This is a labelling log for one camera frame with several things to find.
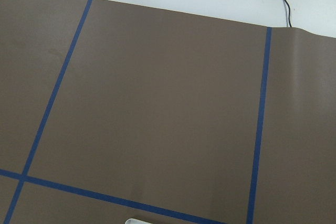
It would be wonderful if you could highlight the brown table mat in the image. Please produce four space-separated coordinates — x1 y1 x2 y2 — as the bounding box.
1 0 335 223

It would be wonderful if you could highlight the white rectangular tray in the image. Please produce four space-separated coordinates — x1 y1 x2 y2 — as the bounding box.
124 218 151 224

